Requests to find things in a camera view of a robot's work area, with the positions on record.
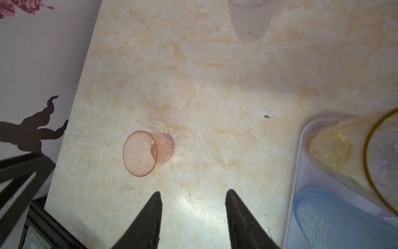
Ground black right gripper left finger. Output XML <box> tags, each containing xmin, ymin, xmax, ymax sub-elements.
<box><xmin>113</xmin><ymin>192</ymin><xmax>162</xmax><ymax>249</ymax></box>

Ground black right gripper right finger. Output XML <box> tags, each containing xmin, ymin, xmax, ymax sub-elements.
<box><xmin>226</xmin><ymin>189</ymin><xmax>278</xmax><ymax>249</ymax></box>

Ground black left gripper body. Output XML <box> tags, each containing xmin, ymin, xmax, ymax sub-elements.
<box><xmin>1</xmin><ymin>153</ymin><xmax>56</xmax><ymax>245</ymax></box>

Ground blue ribbed plastic cup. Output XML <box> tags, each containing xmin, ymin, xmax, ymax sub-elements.
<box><xmin>293</xmin><ymin>189</ymin><xmax>398</xmax><ymax>249</ymax></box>

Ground pink plastic cup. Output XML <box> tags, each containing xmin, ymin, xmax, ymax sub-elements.
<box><xmin>123</xmin><ymin>131</ymin><xmax>174</xmax><ymax>177</ymax></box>

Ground amber plastic cup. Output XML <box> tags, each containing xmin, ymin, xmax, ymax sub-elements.
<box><xmin>304</xmin><ymin>109</ymin><xmax>398</xmax><ymax>214</ymax></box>

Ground clear cup back row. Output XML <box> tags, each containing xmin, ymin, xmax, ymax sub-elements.
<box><xmin>227</xmin><ymin>0</ymin><xmax>280</xmax><ymax>43</ymax></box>

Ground lilac plastic tray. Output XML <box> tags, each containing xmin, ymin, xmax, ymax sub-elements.
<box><xmin>283</xmin><ymin>113</ymin><xmax>398</xmax><ymax>249</ymax></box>

